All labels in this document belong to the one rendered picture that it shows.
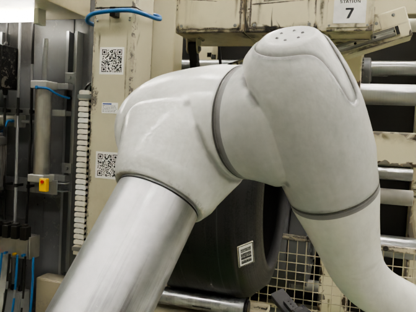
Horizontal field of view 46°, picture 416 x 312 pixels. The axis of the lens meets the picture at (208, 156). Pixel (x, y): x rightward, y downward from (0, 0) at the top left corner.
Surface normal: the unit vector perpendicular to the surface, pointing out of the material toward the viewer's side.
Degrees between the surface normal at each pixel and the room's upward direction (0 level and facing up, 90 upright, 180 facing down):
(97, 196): 90
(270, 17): 90
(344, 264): 126
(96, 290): 60
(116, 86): 90
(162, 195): 66
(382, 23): 90
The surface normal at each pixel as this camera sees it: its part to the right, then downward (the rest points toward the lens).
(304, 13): -0.30, 0.04
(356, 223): 0.29, 0.51
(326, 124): 0.13, 0.28
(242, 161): -0.45, 0.64
